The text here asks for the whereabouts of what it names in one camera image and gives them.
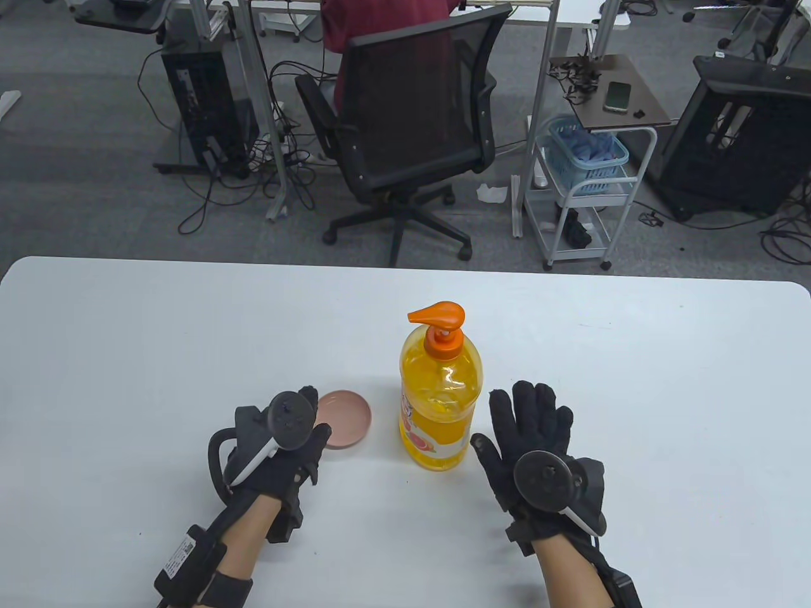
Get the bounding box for person's right hand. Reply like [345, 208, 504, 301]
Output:
[470, 380, 607, 543]

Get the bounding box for person's left hand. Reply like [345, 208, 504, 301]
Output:
[222, 384, 332, 545]

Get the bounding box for person's left forearm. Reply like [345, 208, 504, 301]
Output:
[206, 493, 281, 608]

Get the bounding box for person's right forearm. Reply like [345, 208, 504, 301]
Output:
[534, 535, 610, 608]

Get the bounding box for small pink plate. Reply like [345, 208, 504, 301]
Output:
[314, 389, 373, 451]

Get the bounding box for black white glove-mounted controller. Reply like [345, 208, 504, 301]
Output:
[513, 450, 608, 539]
[208, 391, 316, 502]

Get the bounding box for yellow dish soap pump bottle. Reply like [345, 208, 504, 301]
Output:
[399, 301, 484, 473]

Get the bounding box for black cloth item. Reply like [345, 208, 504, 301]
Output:
[557, 208, 594, 250]

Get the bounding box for blue plastic basket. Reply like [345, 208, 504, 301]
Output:
[547, 115, 630, 194]

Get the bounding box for black mesh office chair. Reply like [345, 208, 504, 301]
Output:
[295, 3, 513, 268]

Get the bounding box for smartphone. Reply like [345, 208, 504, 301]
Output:
[603, 80, 633, 113]

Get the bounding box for black mesh computer cart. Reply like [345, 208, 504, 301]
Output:
[656, 55, 811, 221]

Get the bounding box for dark brown side table top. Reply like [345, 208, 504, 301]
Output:
[549, 53, 672, 132]

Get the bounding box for black computer tower on stand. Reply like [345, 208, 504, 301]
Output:
[153, 30, 260, 179]

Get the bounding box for black office chair base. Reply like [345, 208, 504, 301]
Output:
[683, 0, 811, 65]

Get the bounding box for black stand shelf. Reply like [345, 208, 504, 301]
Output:
[74, 0, 173, 35]

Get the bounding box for black wrist-strapped sensor box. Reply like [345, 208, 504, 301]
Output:
[592, 538, 644, 608]
[154, 524, 254, 608]

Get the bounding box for white rolling wire cart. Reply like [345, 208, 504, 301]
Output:
[524, 118, 660, 272]

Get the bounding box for black floor cables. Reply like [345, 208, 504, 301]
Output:
[634, 180, 811, 265]
[137, 47, 330, 236]

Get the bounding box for tangle of black cables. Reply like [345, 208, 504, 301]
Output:
[549, 54, 603, 107]

